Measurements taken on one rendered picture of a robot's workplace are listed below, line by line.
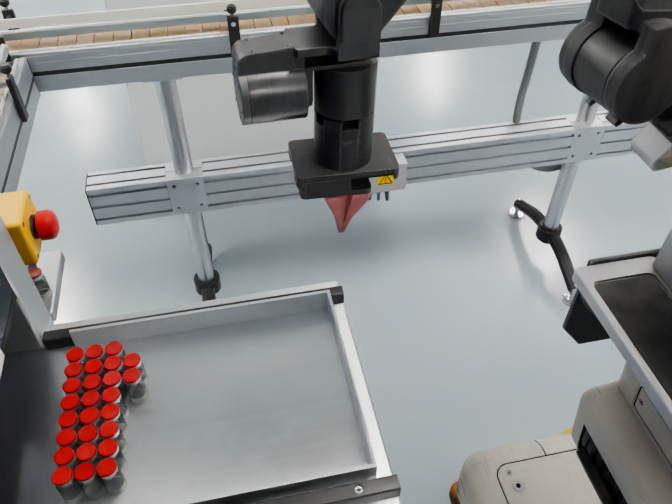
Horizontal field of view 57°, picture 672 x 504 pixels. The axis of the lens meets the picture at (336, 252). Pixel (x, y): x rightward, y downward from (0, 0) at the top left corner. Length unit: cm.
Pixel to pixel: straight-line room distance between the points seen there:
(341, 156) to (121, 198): 118
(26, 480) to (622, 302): 68
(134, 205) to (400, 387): 90
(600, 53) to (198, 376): 59
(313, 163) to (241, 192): 111
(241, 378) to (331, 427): 13
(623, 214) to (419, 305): 93
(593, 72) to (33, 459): 73
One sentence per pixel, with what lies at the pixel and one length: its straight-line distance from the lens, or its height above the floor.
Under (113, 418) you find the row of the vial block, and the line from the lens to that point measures 76.
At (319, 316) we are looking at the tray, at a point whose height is 88.
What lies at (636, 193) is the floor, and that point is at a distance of 272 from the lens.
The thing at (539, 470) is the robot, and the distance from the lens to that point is 148.
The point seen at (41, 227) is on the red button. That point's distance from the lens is 89.
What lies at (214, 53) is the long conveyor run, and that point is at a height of 89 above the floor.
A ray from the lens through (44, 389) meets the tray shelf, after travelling 88.
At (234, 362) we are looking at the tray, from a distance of 83.
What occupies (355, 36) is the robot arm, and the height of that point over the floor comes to 132.
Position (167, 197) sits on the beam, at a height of 49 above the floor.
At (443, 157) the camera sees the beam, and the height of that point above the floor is 51.
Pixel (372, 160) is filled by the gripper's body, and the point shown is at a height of 118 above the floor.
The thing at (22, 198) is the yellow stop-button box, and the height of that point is 103.
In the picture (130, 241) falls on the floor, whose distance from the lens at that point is 237.
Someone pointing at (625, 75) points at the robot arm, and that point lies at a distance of 66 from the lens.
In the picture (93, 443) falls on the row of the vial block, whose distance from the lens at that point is 76.
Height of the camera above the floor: 155
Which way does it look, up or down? 44 degrees down
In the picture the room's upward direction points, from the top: straight up
